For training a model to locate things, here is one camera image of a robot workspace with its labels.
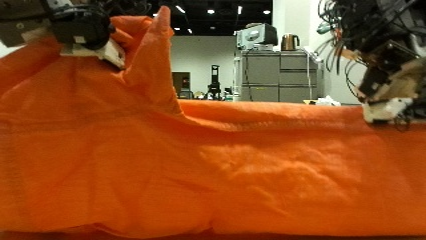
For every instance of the tall gray metal cabinet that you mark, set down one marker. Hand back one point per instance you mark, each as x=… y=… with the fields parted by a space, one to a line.
x=280 y=80

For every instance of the orange button shirt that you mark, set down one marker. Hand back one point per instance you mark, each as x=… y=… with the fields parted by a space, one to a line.
x=213 y=166

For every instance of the copper electric kettle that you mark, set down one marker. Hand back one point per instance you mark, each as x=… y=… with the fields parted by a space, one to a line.
x=291 y=43

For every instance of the brown door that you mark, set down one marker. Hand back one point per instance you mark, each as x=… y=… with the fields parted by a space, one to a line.
x=183 y=83

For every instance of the gray box machine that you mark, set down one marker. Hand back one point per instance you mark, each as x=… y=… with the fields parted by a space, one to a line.
x=257 y=36

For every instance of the white power strip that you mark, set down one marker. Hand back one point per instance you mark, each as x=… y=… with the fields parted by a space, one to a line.
x=313 y=55

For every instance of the black camera tripod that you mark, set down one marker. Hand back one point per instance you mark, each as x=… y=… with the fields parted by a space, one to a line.
x=215 y=83

